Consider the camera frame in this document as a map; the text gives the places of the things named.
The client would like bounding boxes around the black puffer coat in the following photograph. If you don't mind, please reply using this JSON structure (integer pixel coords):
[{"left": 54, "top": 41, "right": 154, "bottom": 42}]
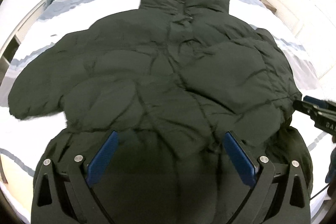
[{"left": 8, "top": 0, "right": 313, "bottom": 223}]

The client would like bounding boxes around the blue gloved hand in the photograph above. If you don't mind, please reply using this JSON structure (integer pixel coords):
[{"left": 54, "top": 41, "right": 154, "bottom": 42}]
[{"left": 325, "top": 148, "right": 336, "bottom": 184}]

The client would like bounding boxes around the white wardrobe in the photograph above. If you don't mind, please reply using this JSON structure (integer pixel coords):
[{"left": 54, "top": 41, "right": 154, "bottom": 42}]
[{"left": 268, "top": 0, "right": 335, "bottom": 80}]

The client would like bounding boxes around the right wooden nightstand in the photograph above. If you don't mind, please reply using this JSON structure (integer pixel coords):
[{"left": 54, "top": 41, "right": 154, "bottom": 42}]
[{"left": 260, "top": 0, "right": 277, "bottom": 14}]

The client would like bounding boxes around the left shelf unit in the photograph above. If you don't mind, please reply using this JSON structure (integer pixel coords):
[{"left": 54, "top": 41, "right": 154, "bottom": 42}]
[{"left": 1, "top": 2, "right": 45, "bottom": 82}]

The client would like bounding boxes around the striped bed duvet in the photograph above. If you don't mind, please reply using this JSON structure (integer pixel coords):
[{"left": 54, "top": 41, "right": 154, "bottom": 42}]
[{"left": 1, "top": 0, "right": 335, "bottom": 223}]

